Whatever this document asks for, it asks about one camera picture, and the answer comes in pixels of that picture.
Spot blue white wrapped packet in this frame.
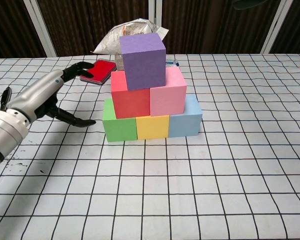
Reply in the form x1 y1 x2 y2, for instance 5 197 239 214
165 59 181 69

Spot red ink pad case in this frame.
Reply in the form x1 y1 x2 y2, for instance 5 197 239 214
79 59 117 86

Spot clear box red pieces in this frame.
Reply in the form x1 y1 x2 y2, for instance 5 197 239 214
114 52 126 71

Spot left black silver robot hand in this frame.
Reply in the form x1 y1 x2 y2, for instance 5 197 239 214
6 61 97 128

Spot purple foam cube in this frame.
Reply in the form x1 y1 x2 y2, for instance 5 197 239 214
120 32 167 91

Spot red foam cube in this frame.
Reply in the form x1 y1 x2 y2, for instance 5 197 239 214
110 70 151 120

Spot yellow foam cube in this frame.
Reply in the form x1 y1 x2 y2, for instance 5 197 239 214
135 114 170 141

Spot pink foam cube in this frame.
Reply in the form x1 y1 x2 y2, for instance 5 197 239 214
149 66 188 118

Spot crumpled white snack bag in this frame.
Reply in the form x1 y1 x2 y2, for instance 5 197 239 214
90 17 170 56

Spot light blue foam cube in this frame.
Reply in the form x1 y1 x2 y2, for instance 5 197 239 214
168 93 203 138

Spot green foam cube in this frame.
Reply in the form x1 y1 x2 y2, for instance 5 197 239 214
102 98 138 143

